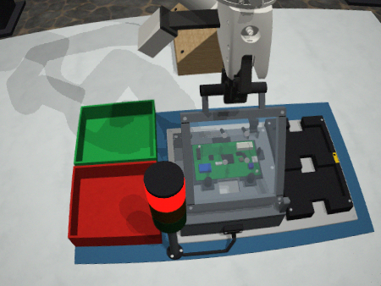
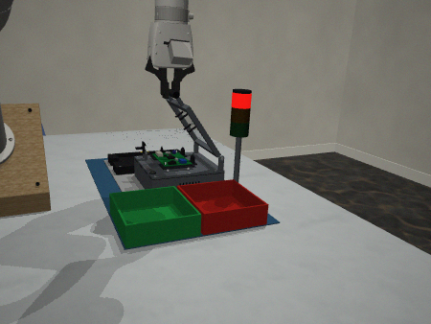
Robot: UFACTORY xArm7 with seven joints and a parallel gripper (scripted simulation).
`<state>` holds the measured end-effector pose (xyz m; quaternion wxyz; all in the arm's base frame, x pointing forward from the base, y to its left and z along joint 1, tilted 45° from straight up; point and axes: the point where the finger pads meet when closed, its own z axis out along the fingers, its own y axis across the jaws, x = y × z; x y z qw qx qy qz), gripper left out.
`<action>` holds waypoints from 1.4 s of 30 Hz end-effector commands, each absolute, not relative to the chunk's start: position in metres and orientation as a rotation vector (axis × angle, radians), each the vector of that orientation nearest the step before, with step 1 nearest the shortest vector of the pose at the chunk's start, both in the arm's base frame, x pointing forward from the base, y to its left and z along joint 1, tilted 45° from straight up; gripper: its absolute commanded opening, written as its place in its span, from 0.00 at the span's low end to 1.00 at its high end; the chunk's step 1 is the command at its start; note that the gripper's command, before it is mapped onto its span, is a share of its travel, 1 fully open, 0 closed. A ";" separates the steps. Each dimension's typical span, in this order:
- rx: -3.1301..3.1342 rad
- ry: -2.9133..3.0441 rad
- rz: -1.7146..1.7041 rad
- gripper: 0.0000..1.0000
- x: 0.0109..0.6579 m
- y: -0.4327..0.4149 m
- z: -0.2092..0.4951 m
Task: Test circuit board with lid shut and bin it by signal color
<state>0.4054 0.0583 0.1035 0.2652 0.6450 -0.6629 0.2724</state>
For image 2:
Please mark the green circuit board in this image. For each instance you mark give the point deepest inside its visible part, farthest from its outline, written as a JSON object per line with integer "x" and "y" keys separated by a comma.
{"x": 171, "y": 158}

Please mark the green open-top bin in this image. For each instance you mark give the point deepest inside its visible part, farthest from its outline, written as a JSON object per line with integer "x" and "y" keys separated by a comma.
{"x": 153, "y": 216}

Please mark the red open bin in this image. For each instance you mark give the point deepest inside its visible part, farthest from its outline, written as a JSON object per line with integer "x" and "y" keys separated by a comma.
{"x": 225, "y": 205}

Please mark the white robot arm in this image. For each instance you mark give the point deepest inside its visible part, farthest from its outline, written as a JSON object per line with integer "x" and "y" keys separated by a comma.
{"x": 179, "y": 50}

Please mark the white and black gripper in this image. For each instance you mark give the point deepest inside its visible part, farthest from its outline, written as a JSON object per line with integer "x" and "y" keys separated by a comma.
{"x": 159, "y": 53}

